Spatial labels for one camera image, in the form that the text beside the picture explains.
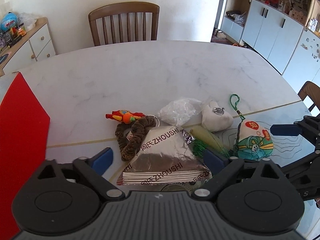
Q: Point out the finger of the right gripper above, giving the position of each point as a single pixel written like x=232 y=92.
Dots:
x=303 y=172
x=307 y=128

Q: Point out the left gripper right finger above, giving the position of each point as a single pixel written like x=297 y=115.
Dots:
x=224 y=171

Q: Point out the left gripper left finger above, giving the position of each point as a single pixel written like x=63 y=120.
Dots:
x=89 y=172

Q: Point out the green tassel sachet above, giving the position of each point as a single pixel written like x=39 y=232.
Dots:
x=204 y=139

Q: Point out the colourful zongzi sachet charm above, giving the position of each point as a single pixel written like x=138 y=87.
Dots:
x=253 y=141

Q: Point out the white cloth pouch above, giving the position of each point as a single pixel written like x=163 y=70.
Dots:
x=215 y=118

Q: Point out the silver foil zhoushi packet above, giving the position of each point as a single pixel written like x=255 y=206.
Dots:
x=164 y=158

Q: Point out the red orange plush keychain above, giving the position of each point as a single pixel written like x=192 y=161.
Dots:
x=124 y=116

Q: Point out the clear plastic bag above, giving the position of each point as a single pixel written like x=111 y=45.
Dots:
x=179 y=112

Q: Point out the red and white cardboard box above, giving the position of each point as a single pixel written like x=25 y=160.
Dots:
x=24 y=132

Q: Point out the white sideboard wooden top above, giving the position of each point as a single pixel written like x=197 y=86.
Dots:
x=35 y=46

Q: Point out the brown wooden chair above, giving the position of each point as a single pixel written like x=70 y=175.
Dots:
x=120 y=22

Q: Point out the blue globe toy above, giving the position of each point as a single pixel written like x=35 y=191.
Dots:
x=9 y=21

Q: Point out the light blue wall cabinet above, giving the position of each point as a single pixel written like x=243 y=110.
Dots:
x=284 y=32

